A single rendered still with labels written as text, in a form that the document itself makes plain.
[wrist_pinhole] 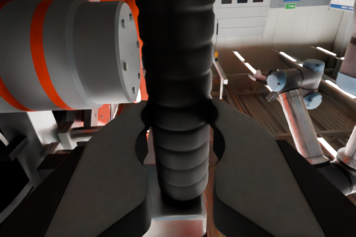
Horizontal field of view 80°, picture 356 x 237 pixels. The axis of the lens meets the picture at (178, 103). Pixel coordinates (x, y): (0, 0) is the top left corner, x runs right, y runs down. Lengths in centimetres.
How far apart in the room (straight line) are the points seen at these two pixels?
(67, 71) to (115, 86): 5
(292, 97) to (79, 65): 76
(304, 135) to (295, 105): 11
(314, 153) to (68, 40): 81
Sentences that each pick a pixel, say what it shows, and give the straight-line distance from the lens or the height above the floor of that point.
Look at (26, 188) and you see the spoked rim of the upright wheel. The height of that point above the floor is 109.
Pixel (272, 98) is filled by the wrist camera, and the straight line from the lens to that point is 118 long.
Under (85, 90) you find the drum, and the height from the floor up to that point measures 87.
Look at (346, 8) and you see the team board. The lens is 954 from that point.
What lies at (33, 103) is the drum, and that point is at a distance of 30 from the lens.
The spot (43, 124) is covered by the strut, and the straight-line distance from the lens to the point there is 39.
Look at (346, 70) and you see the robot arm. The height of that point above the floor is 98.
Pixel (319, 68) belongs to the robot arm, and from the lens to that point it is 97.
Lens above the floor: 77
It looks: 30 degrees up
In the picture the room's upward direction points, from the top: 177 degrees clockwise
